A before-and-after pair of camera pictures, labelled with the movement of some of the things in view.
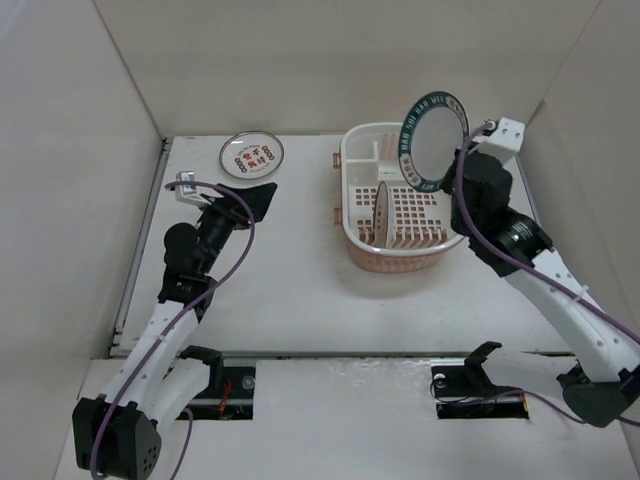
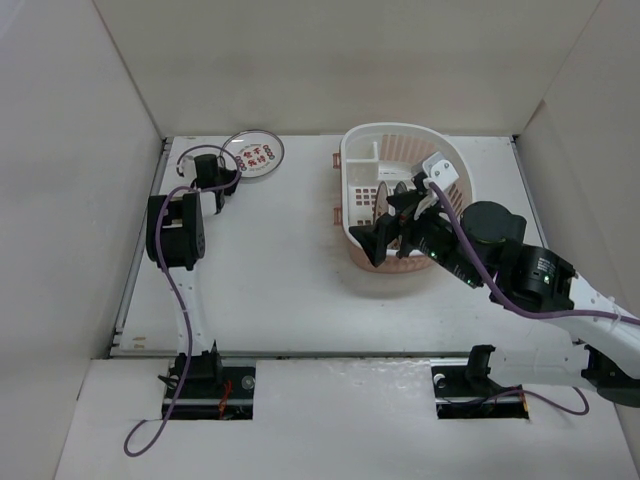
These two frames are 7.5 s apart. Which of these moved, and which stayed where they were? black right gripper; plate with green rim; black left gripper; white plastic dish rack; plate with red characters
Moved: black right gripper; plate with green rim; black left gripper
Stayed: white plastic dish rack; plate with red characters
